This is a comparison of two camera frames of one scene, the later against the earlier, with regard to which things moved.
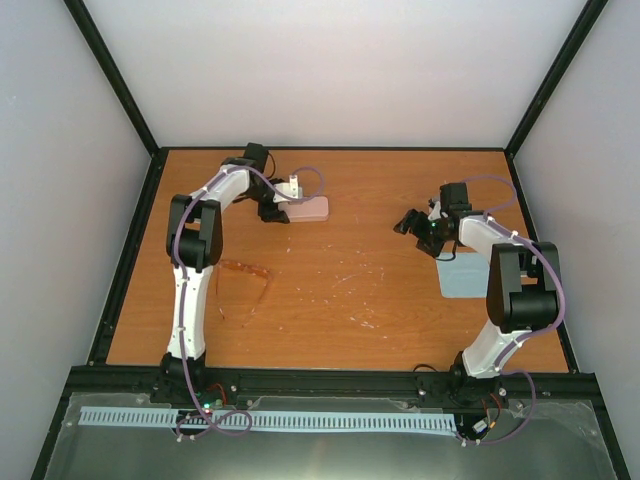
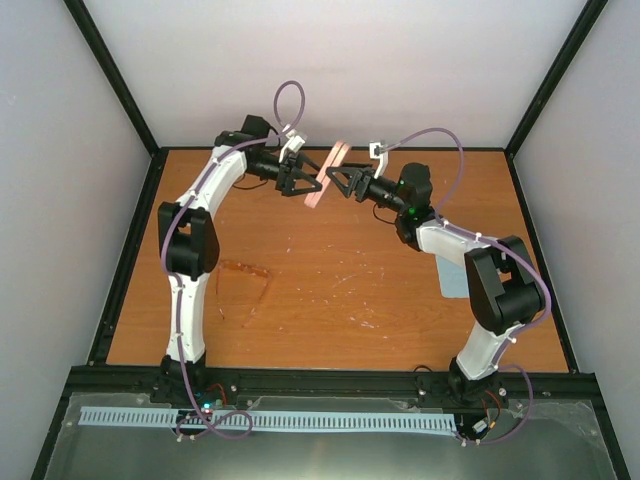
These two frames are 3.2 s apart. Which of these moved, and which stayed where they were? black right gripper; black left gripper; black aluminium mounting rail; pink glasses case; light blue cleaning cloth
Moved: pink glasses case; black left gripper; black right gripper
Stayed: black aluminium mounting rail; light blue cleaning cloth
